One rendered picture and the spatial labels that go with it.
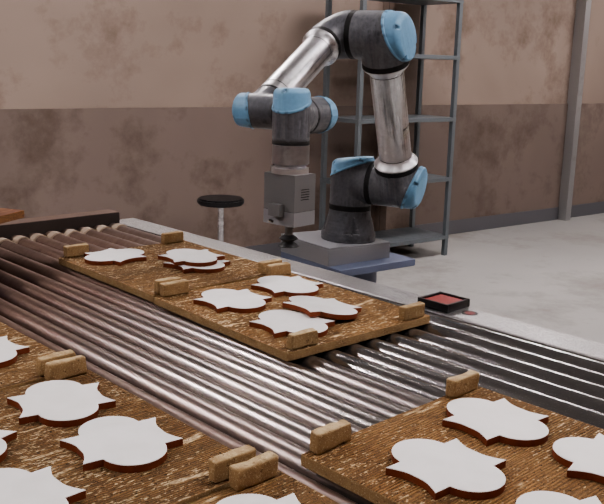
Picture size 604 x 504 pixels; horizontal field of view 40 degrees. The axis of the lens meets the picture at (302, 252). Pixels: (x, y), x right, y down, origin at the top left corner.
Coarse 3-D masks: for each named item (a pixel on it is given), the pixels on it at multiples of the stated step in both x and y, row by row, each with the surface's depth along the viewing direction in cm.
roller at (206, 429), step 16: (0, 320) 153; (32, 336) 144; (96, 368) 130; (128, 384) 124; (144, 400) 119; (160, 400) 119; (176, 416) 113; (192, 416) 114; (208, 432) 109; (304, 480) 97; (336, 496) 93
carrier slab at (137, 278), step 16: (80, 256) 196; (80, 272) 188; (96, 272) 182; (112, 272) 182; (128, 272) 183; (144, 272) 183; (160, 272) 184; (176, 272) 184; (192, 272) 184; (224, 272) 185; (240, 272) 185; (256, 272) 186; (128, 288) 172; (144, 288) 170; (192, 288) 172
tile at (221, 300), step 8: (208, 296) 162; (216, 296) 162; (224, 296) 162; (232, 296) 162; (240, 296) 163; (248, 296) 163; (256, 296) 163; (264, 296) 163; (200, 304) 160; (208, 304) 158; (216, 304) 157; (224, 304) 157; (232, 304) 157; (240, 304) 157; (248, 304) 157; (256, 304) 157; (264, 304) 158; (240, 312) 155; (248, 312) 155
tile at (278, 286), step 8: (264, 280) 175; (272, 280) 175; (280, 280) 175; (288, 280) 176; (296, 280) 176; (304, 280) 176; (256, 288) 171; (264, 288) 170; (272, 288) 169; (280, 288) 169; (288, 288) 169; (296, 288) 169; (304, 288) 170; (312, 288) 170
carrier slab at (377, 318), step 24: (216, 288) 172; (240, 288) 172; (336, 288) 174; (192, 312) 155; (216, 312) 155; (360, 312) 158; (384, 312) 158; (240, 336) 144; (264, 336) 142; (336, 336) 143; (360, 336) 145; (288, 360) 135
